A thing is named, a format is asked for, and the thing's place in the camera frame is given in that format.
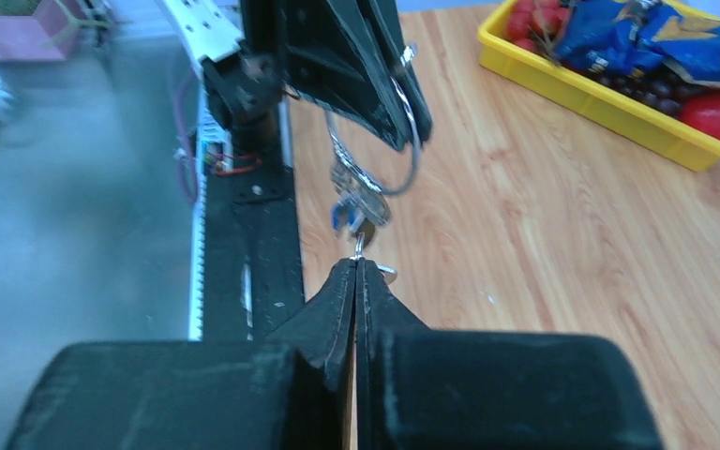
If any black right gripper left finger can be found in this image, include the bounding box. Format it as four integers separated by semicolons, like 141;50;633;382
7;259;357;449

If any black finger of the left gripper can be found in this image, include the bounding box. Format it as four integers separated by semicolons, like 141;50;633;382
277;0;433;151

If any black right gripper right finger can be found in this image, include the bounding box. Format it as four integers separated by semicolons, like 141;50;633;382
354;259;664;449

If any large metal keyring with keys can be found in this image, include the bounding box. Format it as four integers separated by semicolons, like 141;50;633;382
324;42;423;236

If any key with black tag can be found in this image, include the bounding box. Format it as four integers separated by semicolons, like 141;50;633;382
350;218;398;285

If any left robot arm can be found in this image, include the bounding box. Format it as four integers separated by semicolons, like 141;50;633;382
7;1;432;449

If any yellow plastic bin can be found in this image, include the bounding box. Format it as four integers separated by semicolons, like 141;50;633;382
477;1;720;172

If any red strawberries cluster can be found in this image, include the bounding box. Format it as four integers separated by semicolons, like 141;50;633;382
504;0;575;58

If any blue snack bag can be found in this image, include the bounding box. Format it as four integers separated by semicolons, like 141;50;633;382
553;1;720;87

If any dark grape bunch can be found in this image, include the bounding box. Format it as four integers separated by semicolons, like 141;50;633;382
588;67;709;118

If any red apple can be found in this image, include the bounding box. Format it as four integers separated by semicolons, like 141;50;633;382
679;90;720;140

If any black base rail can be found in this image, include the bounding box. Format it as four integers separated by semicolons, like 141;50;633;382
201;101;305;341

